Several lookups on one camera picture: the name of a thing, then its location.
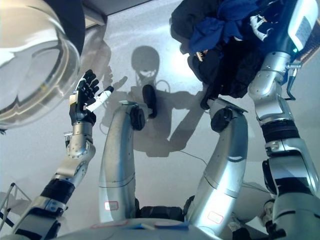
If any silver robot leg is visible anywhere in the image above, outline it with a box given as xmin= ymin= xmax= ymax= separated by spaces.
xmin=186 ymin=97 xmax=250 ymax=231
xmin=97 ymin=99 xmax=146 ymax=224

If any white wire rack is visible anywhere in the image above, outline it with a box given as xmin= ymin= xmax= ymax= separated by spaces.
xmin=0 ymin=183 xmax=34 ymax=227

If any round glass washer door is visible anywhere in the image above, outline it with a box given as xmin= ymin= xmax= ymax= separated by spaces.
xmin=0 ymin=0 xmax=87 ymax=130

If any silver right robot leg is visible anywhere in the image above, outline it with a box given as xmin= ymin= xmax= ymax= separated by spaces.
xmin=186 ymin=97 xmax=250 ymax=231

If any black left robot foot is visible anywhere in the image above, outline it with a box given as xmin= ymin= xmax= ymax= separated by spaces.
xmin=141 ymin=84 xmax=159 ymax=119

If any black garment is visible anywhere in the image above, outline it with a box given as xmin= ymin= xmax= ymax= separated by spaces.
xmin=187 ymin=46 xmax=266 ymax=111
xmin=169 ymin=0 xmax=222 ymax=55

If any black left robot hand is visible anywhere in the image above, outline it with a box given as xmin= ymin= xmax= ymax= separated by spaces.
xmin=68 ymin=69 xmax=115 ymax=126

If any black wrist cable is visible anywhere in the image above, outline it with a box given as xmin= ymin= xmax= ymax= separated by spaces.
xmin=285 ymin=61 xmax=304 ymax=101

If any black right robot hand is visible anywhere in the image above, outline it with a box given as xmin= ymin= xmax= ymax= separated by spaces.
xmin=248 ymin=13 xmax=275 ymax=41

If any silver left robot leg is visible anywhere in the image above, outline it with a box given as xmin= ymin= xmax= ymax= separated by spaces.
xmin=97 ymin=99 xmax=146 ymax=224

